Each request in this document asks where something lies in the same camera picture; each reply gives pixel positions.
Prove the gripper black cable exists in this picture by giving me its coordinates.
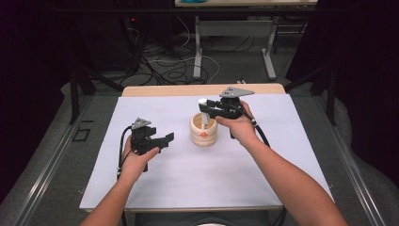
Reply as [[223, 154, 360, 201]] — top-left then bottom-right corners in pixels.
[[117, 125, 135, 180], [243, 107, 271, 148]]

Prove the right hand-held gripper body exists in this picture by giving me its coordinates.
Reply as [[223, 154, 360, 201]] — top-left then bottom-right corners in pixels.
[[210, 87, 256, 121]]

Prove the black box with red light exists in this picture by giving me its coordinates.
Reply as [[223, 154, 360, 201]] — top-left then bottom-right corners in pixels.
[[74, 13, 140, 72]]

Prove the white metal-legged desk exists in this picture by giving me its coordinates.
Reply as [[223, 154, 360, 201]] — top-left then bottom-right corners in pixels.
[[174, 0, 318, 81]]

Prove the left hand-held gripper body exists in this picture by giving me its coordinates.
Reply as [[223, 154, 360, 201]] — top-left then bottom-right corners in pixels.
[[131, 117, 162, 157]]

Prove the bundle of black floor cables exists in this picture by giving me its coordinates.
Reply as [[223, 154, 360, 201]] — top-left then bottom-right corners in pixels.
[[120, 18, 255, 87]]

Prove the wooden table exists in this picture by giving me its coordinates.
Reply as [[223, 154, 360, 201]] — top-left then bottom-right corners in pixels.
[[121, 83, 310, 214]]

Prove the white floor cable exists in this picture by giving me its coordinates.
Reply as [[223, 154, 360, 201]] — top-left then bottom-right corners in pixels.
[[147, 15, 220, 84]]

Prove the white pen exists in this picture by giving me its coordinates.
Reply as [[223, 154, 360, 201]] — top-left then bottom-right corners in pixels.
[[198, 98, 211, 130]]

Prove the aluminium floor rail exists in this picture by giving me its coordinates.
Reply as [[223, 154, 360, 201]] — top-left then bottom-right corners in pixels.
[[10, 95, 95, 226], [316, 95, 390, 226]]

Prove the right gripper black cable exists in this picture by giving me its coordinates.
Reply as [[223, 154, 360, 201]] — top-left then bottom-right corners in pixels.
[[243, 107, 271, 148]]

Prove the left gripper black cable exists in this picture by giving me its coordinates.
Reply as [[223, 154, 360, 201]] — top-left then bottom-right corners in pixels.
[[117, 125, 135, 180]]

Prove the black metal stand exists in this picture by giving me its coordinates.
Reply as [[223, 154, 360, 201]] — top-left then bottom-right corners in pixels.
[[69, 67, 123, 125], [283, 64, 338, 126]]

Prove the person's right hand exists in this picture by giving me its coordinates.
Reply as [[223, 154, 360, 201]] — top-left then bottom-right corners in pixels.
[[215, 100, 265, 153]]

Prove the person's left hand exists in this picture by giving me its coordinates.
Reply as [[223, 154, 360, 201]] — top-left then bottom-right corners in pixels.
[[120, 136, 161, 185]]

